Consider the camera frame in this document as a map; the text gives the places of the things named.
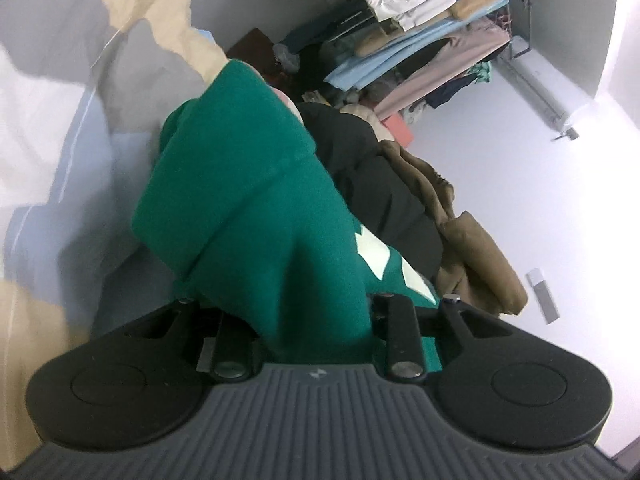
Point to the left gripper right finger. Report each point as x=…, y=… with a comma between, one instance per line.
x=398, y=353

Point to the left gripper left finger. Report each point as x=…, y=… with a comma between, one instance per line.
x=227, y=348

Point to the green hooded sweatshirt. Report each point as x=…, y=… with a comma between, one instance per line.
x=240, y=208

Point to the brown garment on floor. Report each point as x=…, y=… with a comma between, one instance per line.
x=472, y=266

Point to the black coat on floor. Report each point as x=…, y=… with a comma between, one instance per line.
x=349, y=150

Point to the grey small floor box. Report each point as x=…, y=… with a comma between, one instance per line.
x=543, y=295

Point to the light blue hanging garment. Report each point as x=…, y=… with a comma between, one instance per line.
x=357, y=73

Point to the taupe hanging garment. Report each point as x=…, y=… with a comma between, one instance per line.
x=464, y=48

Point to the patchwork pastel bed quilt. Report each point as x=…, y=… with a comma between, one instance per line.
x=86, y=86

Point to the white floor rail base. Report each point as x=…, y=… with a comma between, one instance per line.
x=553, y=96

